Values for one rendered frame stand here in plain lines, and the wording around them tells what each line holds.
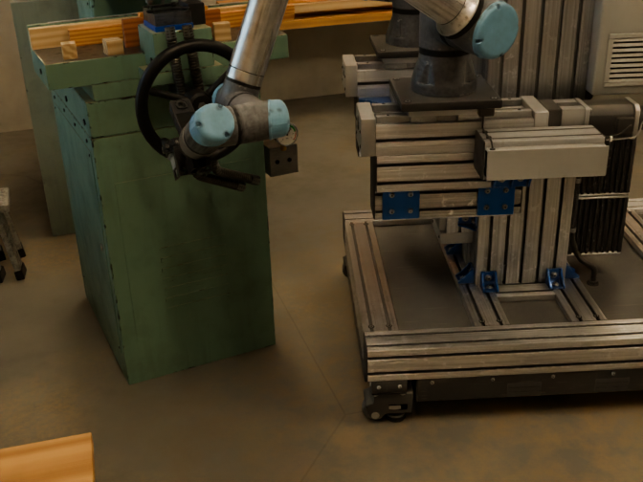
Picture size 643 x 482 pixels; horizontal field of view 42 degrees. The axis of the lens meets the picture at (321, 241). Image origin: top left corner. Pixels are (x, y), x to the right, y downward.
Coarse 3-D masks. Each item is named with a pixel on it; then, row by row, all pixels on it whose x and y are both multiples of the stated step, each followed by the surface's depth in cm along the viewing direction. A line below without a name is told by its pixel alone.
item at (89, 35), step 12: (228, 12) 220; (240, 12) 222; (288, 12) 227; (120, 24) 210; (240, 24) 223; (72, 36) 205; (84, 36) 207; (96, 36) 208; (108, 36) 209; (120, 36) 210
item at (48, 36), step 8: (216, 8) 221; (224, 8) 221; (232, 8) 222; (240, 8) 223; (136, 16) 213; (64, 24) 207; (72, 24) 206; (80, 24) 207; (88, 24) 208; (96, 24) 209; (104, 24) 210; (32, 32) 203; (40, 32) 204; (48, 32) 204; (56, 32) 205; (64, 32) 206; (32, 40) 204; (40, 40) 204; (48, 40) 205; (56, 40) 206; (64, 40) 207; (32, 48) 204; (40, 48) 205
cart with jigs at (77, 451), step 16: (16, 448) 127; (32, 448) 127; (48, 448) 127; (64, 448) 127; (80, 448) 127; (0, 464) 124; (16, 464) 124; (32, 464) 124; (48, 464) 124; (64, 464) 124; (80, 464) 123; (0, 480) 121; (16, 480) 121; (32, 480) 121; (48, 480) 120; (64, 480) 120; (80, 480) 120
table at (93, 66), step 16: (48, 48) 206; (80, 48) 205; (96, 48) 204; (128, 48) 203; (48, 64) 191; (64, 64) 192; (80, 64) 194; (96, 64) 195; (112, 64) 197; (128, 64) 198; (144, 64) 200; (224, 64) 209; (48, 80) 192; (64, 80) 193; (80, 80) 195; (96, 80) 196; (112, 80) 198; (160, 80) 193
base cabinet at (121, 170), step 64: (64, 128) 238; (128, 192) 210; (192, 192) 218; (256, 192) 226; (128, 256) 217; (192, 256) 225; (256, 256) 234; (128, 320) 224; (192, 320) 233; (256, 320) 242
